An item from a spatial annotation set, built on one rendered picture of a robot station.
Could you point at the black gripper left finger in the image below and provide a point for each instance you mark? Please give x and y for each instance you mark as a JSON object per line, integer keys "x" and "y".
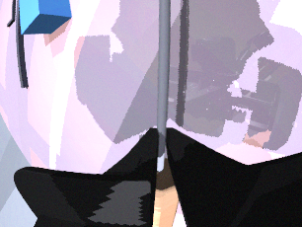
{"x": 123, "y": 196}

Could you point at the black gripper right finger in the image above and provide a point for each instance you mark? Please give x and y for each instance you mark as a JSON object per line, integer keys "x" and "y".
{"x": 216, "y": 191}

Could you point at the blue cube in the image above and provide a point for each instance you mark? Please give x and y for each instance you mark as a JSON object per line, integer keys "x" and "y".
{"x": 43, "y": 16}

